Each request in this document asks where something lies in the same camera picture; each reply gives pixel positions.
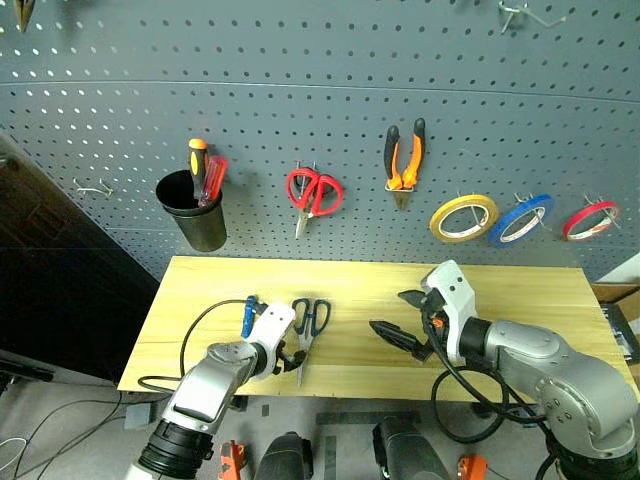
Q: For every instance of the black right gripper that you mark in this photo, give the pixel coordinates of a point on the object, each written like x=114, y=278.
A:
x=434, y=303

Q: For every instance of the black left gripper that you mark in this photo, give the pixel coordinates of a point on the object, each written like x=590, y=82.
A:
x=278, y=361

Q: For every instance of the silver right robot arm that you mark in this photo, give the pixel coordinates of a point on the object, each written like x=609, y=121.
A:
x=565, y=380

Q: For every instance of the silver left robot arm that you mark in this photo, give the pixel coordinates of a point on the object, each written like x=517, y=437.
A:
x=210, y=380

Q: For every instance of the yellow tape roll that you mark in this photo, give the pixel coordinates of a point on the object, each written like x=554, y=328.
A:
x=440, y=220

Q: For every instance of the silver pegboard hook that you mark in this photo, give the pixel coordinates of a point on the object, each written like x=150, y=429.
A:
x=306, y=165
x=606, y=214
x=472, y=212
x=525, y=11
x=93, y=189
x=539, y=216

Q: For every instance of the blue tape roll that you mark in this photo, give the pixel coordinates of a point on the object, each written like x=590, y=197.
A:
x=500, y=227

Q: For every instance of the red tape roll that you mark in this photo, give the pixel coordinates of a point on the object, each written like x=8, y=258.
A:
x=572, y=225

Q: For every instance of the grey metal pegboard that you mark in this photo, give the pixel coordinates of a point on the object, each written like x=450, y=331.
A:
x=350, y=75

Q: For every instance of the black rounded shape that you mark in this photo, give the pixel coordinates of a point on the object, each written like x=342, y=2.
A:
x=285, y=457
x=407, y=450

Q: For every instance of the orange black part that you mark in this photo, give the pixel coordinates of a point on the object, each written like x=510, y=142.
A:
x=473, y=467
x=232, y=461

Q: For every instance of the orange black pliers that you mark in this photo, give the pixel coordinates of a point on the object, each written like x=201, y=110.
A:
x=411, y=165

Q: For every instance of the grey floor block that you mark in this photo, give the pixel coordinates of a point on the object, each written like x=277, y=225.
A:
x=137, y=416

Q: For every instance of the black plastic cup holder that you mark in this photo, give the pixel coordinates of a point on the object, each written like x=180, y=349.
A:
x=200, y=225

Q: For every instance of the red clear screwdriver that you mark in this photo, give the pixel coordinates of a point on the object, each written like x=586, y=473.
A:
x=214, y=175

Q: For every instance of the brown cardboard box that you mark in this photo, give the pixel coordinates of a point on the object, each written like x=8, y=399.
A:
x=617, y=292

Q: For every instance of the orange black screwdriver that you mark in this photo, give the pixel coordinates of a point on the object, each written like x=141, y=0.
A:
x=198, y=160

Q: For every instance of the black flat device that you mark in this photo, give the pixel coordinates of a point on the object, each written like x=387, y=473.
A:
x=25, y=371

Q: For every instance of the brown tool tip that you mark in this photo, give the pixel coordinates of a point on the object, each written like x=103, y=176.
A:
x=23, y=14

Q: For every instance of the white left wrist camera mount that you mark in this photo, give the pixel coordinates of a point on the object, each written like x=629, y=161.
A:
x=272, y=325

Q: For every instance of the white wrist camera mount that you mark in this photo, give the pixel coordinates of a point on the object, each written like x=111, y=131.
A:
x=272, y=325
x=456, y=300

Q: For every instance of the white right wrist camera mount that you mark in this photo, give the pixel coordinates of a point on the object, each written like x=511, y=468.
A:
x=456, y=300

